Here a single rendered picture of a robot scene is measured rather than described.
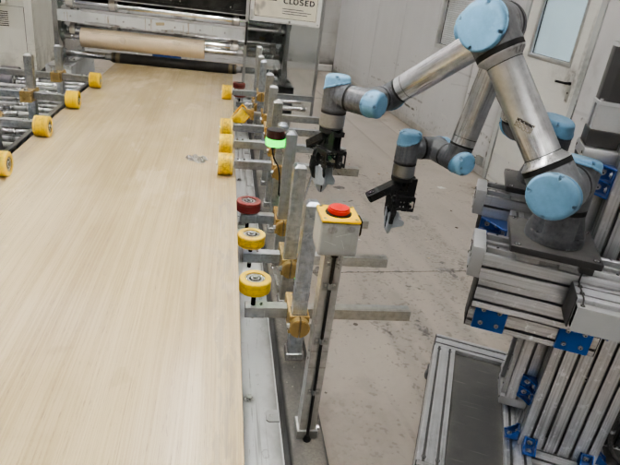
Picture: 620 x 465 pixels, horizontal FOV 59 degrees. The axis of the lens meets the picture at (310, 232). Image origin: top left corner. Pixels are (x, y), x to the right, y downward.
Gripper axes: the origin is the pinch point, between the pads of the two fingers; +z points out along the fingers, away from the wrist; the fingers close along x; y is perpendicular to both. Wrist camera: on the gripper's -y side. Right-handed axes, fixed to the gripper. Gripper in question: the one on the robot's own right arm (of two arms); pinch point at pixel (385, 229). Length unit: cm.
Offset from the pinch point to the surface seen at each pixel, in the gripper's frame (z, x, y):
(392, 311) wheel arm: 0, -51, -12
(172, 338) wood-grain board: -7, -74, -66
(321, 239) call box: -36, -83, -40
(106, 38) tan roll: -24, 226, -135
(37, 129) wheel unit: -11, 51, -127
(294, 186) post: -25, -31, -38
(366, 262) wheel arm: -0.9, -26.5, -13.1
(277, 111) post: -28, 44, -37
